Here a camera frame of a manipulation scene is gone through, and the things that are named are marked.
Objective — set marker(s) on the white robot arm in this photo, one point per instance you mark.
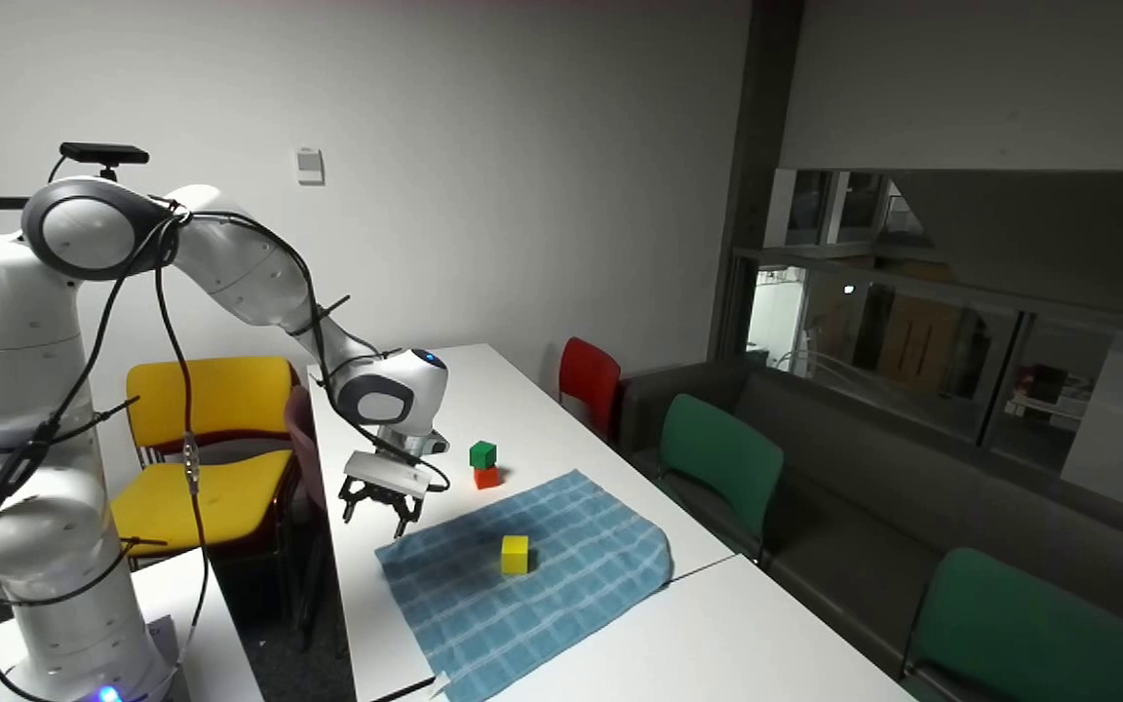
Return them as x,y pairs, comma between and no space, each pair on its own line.
60,559

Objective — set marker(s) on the green block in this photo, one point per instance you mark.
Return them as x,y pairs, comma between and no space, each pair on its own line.
483,455

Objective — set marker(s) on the green chair front right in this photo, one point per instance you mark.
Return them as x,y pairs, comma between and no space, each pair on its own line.
1001,634

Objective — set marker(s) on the red chair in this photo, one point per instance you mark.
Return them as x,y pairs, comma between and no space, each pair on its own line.
591,383

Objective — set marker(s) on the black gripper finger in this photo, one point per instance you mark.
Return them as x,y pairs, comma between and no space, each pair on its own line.
353,505
402,509

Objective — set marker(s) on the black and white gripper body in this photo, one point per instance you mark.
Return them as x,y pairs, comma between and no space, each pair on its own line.
368,471

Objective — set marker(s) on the red block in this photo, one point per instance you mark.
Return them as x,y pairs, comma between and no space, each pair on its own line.
488,479

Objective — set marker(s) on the yellow block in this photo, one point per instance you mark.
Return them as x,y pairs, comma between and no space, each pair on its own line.
517,556

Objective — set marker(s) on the green chair near table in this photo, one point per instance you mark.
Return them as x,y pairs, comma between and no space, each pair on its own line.
718,471

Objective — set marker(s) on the white wall switch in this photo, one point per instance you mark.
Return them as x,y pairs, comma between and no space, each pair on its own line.
311,169

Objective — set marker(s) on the blue striped towel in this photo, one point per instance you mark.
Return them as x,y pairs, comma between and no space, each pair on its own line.
595,559

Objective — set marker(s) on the black camera on mount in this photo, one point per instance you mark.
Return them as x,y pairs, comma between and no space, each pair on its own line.
105,155

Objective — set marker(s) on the yellow chair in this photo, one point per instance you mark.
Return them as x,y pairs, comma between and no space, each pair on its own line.
211,446

